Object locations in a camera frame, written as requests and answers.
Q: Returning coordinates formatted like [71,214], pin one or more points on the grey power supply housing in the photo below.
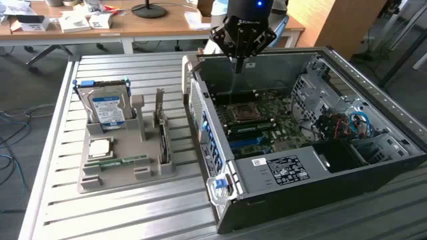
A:
[253,175]

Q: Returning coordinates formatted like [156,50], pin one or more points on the metal disk bay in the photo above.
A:
[383,147]

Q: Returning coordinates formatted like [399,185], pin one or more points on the wooden cabinet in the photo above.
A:
[361,22]

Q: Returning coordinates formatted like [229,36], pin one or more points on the open white box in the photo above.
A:
[75,27]

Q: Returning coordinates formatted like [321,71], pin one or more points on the green RAM stick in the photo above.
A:
[113,162]
[249,127]

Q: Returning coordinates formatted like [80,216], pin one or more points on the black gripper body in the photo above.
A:
[248,15]

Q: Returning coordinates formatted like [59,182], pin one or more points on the wooden desk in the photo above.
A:
[53,33]
[173,25]

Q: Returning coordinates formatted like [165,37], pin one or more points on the small white box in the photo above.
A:
[100,23]

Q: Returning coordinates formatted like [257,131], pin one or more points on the long PCIe expansion slot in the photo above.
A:
[244,143]

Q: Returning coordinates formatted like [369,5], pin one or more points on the metal cup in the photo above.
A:
[53,3]

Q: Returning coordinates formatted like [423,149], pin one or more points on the open black PC case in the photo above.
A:
[300,205]

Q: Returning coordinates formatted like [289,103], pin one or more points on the metal CPU socket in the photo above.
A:
[244,113]

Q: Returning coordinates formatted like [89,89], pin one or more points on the blue slot clip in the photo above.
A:
[212,151]
[204,125]

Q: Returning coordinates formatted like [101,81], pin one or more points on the tape roll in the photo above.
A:
[71,2]

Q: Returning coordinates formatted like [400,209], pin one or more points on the loose paper pile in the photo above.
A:
[16,7]

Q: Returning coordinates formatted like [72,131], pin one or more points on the dark metal partition frame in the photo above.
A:
[403,50]

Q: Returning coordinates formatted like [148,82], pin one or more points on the blue case latch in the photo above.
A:
[220,182]

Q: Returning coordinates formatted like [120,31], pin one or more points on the white paper stack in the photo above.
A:
[196,22]

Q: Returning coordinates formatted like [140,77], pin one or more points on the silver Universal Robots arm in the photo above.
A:
[207,48]

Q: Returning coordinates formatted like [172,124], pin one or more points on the graphics card with metal bracket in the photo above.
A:
[163,142]

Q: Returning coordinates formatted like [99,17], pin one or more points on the black plastic shroud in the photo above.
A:
[340,155]

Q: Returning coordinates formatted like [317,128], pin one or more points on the green motherboard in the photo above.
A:
[287,125]

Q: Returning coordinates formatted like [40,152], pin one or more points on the grey plastic parts rack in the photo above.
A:
[127,150]

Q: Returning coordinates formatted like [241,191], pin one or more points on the hard disk in blue caddy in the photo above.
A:
[107,107]

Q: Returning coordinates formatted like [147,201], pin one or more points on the black round lamp base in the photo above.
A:
[148,12]

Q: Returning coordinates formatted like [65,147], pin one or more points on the white box with black lid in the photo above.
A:
[33,26]

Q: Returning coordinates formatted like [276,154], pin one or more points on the silver CPU chip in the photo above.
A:
[100,147]

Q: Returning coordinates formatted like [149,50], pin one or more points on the clear plastic bag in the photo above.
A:
[89,5]

